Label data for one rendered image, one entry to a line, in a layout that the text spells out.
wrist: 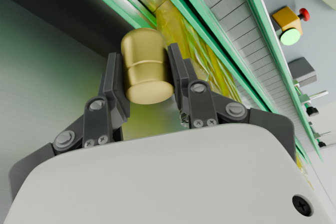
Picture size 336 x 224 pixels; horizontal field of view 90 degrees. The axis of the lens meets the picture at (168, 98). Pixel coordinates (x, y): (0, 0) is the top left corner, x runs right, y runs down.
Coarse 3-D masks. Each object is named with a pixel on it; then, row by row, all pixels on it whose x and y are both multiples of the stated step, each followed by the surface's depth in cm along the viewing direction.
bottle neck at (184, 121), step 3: (180, 111) 20; (180, 114) 20; (183, 114) 20; (186, 114) 19; (180, 117) 20; (183, 117) 19; (186, 117) 19; (180, 120) 20; (183, 120) 19; (186, 120) 20; (183, 123) 20; (186, 123) 21; (186, 126) 21
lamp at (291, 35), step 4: (288, 28) 47; (292, 28) 46; (284, 32) 47; (288, 32) 46; (292, 32) 46; (296, 32) 46; (280, 36) 49; (284, 36) 47; (288, 36) 46; (292, 36) 46; (296, 36) 46; (280, 40) 49; (284, 40) 48; (288, 40) 47; (292, 40) 47; (296, 40) 47; (288, 44) 48
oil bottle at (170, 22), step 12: (168, 0) 32; (156, 12) 34; (168, 12) 30; (180, 12) 28; (156, 24) 32; (168, 24) 28; (180, 24) 26; (168, 36) 27; (180, 36) 24; (192, 36) 27; (180, 48) 23; (192, 48) 24; (192, 60) 22; (204, 60) 26; (204, 72) 23
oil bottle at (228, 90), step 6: (210, 48) 36; (210, 54) 35; (216, 60) 34; (216, 66) 33; (222, 66) 36; (216, 72) 32; (222, 72) 33; (222, 78) 31; (228, 78) 35; (222, 84) 30; (228, 84) 32; (222, 90) 30; (228, 90) 30; (228, 96) 29; (234, 96) 32
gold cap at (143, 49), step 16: (128, 32) 12; (144, 32) 11; (160, 32) 12; (128, 48) 11; (144, 48) 11; (160, 48) 11; (128, 64) 11; (144, 64) 10; (160, 64) 11; (128, 80) 10; (144, 80) 10; (160, 80) 10; (128, 96) 11; (144, 96) 11; (160, 96) 12
